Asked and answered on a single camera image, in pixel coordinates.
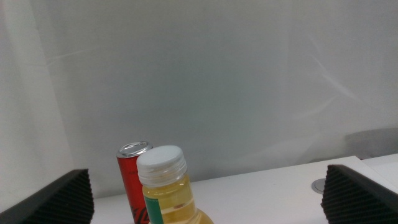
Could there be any yellow tea bottle white cap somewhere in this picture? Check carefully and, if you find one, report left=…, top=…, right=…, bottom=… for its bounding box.
left=136, top=145, right=215, bottom=224

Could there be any red soda can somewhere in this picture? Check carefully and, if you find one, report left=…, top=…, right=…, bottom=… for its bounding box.
left=116, top=141, right=154, bottom=224

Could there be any round silver table grommet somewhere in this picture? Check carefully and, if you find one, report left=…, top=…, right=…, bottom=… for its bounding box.
left=311, top=178, right=326, bottom=195

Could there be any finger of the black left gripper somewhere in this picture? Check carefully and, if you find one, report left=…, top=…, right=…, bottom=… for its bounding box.
left=320, top=164, right=398, bottom=224
left=0, top=169, right=95, bottom=224

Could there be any white fabric curtain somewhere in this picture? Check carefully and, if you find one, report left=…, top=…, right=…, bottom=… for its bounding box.
left=0, top=0, right=398, bottom=200

